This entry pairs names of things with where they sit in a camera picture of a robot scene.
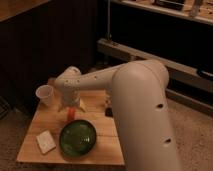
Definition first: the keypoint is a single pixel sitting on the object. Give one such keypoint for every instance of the black phone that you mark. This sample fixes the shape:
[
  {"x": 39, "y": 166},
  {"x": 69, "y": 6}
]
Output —
[{"x": 108, "y": 112}]

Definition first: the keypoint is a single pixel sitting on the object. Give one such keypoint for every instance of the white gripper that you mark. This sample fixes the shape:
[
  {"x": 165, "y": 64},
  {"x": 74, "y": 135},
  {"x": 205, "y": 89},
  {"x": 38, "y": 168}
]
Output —
[{"x": 69, "y": 102}]

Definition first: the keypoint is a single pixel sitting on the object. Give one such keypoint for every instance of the grey metal beam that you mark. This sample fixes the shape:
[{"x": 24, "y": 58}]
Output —
[{"x": 179, "y": 72}]

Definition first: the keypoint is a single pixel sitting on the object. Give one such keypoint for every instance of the wooden table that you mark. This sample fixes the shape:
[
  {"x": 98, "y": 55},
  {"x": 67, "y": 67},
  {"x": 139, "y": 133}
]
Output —
[{"x": 106, "y": 151}]

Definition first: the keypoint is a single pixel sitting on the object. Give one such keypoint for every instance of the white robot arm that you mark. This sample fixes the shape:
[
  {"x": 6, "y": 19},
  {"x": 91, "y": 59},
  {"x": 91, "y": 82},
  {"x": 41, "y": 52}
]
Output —
[{"x": 140, "y": 111}]

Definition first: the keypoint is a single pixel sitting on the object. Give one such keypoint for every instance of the white sponge block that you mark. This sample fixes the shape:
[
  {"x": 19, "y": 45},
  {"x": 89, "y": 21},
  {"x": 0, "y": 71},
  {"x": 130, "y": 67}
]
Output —
[{"x": 45, "y": 142}]

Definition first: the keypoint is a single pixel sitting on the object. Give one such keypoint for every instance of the wooden shelf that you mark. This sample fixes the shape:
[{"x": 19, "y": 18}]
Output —
[{"x": 194, "y": 10}]

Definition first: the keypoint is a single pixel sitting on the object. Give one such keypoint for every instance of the clear plastic cup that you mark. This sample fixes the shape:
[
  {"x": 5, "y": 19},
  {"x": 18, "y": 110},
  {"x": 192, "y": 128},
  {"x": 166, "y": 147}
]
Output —
[{"x": 46, "y": 94}]

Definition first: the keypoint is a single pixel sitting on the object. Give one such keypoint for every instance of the green bowl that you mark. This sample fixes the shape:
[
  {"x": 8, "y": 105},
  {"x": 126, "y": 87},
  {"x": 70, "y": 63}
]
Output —
[{"x": 77, "y": 138}]

